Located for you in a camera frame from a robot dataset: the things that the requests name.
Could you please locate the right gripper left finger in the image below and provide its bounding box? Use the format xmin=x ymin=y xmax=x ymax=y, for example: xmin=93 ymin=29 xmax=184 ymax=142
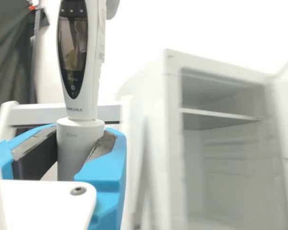
xmin=0 ymin=123 xmax=59 ymax=181

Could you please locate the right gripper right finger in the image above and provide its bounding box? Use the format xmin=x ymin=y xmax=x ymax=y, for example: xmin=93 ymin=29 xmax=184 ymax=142
xmin=73 ymin=128 xmax=128 ymax=230

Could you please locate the pipette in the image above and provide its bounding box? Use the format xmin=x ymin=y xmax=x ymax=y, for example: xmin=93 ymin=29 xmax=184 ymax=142
xmin=56 ymin=0 xmax=122 ymax=181

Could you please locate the white pipette stand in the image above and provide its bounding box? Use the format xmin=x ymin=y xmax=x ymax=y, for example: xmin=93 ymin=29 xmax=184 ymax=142
xmin=0 ymin=95 xmax=151 ymax=230

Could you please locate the white incubator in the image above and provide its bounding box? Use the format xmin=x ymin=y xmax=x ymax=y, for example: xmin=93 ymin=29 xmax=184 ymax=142
xmin=115 ymin=47 xmax=285 ymax=230

